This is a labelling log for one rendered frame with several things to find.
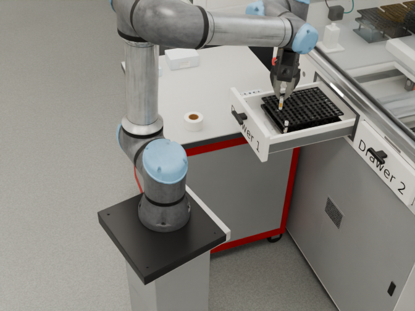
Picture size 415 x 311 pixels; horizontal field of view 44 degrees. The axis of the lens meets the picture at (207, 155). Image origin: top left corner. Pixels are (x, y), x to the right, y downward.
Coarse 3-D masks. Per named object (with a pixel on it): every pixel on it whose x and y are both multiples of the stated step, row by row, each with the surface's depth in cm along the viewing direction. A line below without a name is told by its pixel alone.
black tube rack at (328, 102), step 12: (300, 96) 179; (312, 96) 180; (324, 96) 180; (264, 108) 178; (276, 108) 173; (288, 108) 173; (300, 108) 175; (312, 108) 179; (324, 108) 174; (336, 108) 174; (276, 120) 172; (288, 120) 168; (300, 120) 168; (312, 120) 168; (324, 120) 173; (336, 120) 173; (288, 132) 168
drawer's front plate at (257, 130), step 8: (232, 88) 176; (232, 96) 176; (240, 96) 173; (232, 104) 178; (240, 104) 171; (240, 112) 172; (248, 112) 166; (248, 120) 167; (256, 120) 162; (240, 128) 176; (248, 128) 168; (256, 128) 162; (264, 128) 159; (248, 136) 170; (256, 136) 163; (264, 136) 157; (256, 144) 165; (264, 144) 159; (256, 152) 166; (264, 152) 161; (264, 160) 163
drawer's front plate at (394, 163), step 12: (360, 132) 165; (372, 132) 159; (372, 144) 160; (384, 144) 155; (372, 156) 161; (396, 156) 150; (372, 168) 162; (384, 168) 157; (396, 168) 151; (408, 168) 146; (384, 180) 158; (396, 180) 152; (408, 180) 147; (396, 192) 153; (408, 192) 148; (408, 204) 150
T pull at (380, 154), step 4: (368, 148) 156; (372, 148) 156; (372, 152) 154; (376, 152) 154; (380, 152) 154; (384, 152) 154; (376, 156) 153; (380, 156) 153; (384, 156) 153; (380, 160) 152; (384, 160) 151
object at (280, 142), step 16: (256, 96) 180; (336, 96) 180; (256, 112) 182; (352, 112) 173; (320, 128) 166; (336, 128) 169; (352, 128) 171; (272, 144) 162; (288, 144) 165; (304, 144) 168
